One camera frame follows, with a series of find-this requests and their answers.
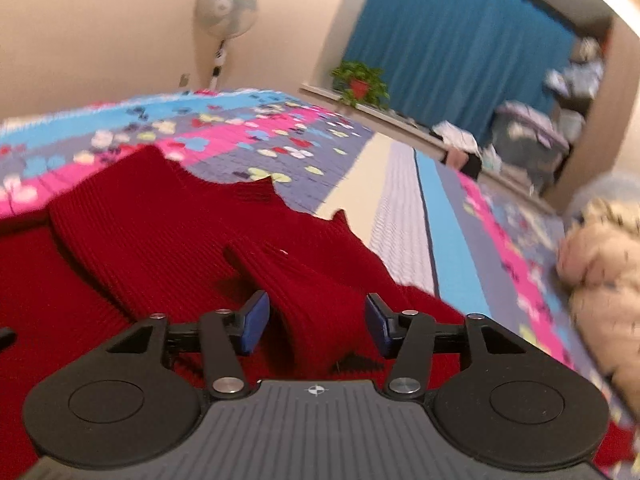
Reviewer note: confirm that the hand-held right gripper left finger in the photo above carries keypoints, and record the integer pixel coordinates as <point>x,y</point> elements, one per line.
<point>255,322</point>

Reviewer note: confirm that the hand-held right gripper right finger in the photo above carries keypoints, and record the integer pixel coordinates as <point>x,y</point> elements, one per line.
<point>380,325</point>

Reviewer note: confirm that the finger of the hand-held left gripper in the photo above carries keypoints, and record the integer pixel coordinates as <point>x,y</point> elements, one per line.
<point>6,338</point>

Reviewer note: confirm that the red knitted sweater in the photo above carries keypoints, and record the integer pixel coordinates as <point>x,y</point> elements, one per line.
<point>150,240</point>

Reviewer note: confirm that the pile of white clothes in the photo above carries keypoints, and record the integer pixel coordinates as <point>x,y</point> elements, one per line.
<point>452,134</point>

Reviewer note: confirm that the floral striped blanket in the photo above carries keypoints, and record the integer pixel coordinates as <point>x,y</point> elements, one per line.
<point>450,240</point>

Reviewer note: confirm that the pink and black bag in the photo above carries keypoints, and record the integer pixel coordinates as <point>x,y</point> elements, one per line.
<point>462,161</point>

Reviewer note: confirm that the cream plush toy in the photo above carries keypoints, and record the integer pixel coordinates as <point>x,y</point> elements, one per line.
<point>605,285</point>

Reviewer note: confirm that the potted green plant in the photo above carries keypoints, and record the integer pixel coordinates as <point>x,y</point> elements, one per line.
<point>357,85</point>

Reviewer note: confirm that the clear plastic storage box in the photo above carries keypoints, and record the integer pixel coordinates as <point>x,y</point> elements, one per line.
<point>530,135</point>

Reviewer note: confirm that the grey pillow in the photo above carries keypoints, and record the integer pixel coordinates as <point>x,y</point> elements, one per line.
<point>595,187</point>

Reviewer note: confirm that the blue curtain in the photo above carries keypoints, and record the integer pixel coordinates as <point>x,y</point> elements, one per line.
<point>450,45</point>

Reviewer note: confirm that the white standing fan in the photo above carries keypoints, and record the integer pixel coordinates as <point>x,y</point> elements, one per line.
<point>225,7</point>

